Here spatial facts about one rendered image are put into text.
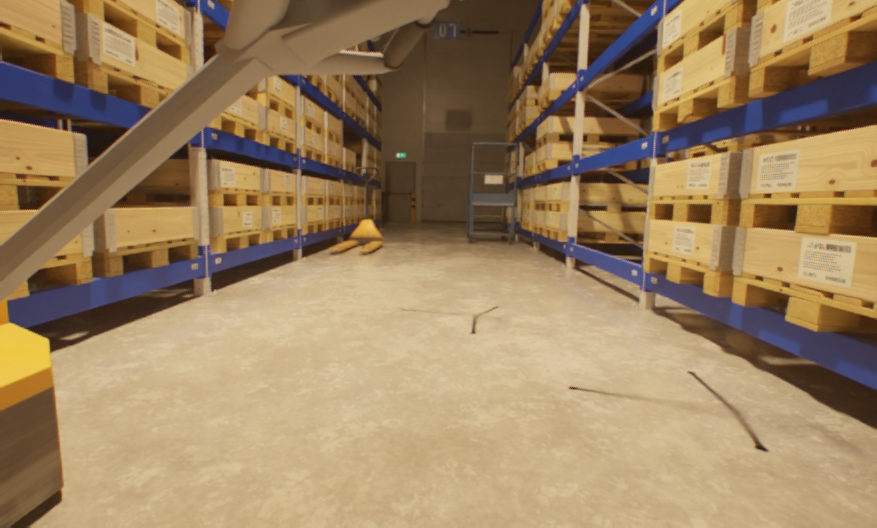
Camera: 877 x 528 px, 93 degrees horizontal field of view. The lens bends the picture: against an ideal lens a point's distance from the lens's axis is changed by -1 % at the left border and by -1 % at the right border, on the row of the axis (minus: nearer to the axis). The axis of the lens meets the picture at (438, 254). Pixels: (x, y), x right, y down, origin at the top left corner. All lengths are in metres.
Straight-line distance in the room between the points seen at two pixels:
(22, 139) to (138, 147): 1.73
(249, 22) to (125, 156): 0.23
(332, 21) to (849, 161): 1.69
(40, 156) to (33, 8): 0.59
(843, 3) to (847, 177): 0.58
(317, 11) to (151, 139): 0.25
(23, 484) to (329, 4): 1.11
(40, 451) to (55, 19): 1.84
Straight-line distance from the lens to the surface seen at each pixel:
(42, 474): 1.32
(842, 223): 1.97
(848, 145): 1.93
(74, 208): 0.69
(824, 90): 2.15
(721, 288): 2.43
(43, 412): 1.28
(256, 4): 0.50
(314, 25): 0.55
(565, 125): 6.12
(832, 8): 2.12
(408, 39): 0.69
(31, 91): 2.45
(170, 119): 0.61
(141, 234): 2.84
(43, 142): 2.41
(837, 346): 2.02
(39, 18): 2.54
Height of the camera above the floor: 0.69
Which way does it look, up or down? 7 degrees down
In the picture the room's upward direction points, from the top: 1 degrees clockwise
